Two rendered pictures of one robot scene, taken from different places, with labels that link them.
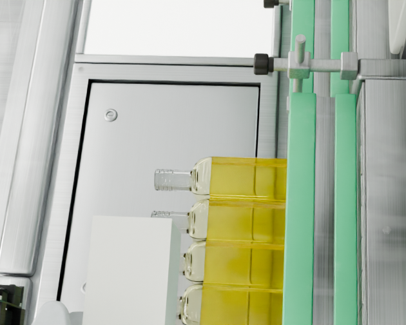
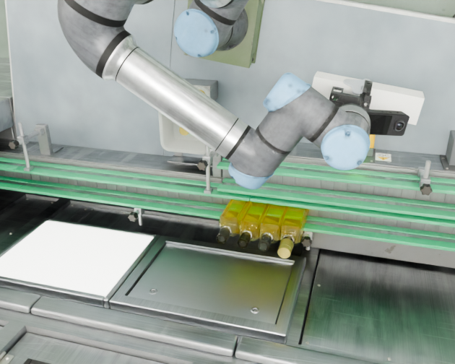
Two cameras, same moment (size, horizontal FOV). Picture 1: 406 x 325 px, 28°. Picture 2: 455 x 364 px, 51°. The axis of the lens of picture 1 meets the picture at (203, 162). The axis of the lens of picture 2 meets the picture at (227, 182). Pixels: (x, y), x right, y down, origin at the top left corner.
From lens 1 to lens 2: 1.27 m
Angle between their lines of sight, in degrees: 66
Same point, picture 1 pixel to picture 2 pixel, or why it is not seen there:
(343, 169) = not seen: hidden behind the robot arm
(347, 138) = not seen: hidden behind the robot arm
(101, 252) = (326, 78)
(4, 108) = (110, 352)
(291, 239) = (280, 171)
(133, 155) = (183, 286)
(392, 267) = (298, 153)
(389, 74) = not seen: hidden behind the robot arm
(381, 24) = (184, 168)
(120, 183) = (197, 292)
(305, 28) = (172, 185)
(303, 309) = (309, 172)
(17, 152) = (154, 333)
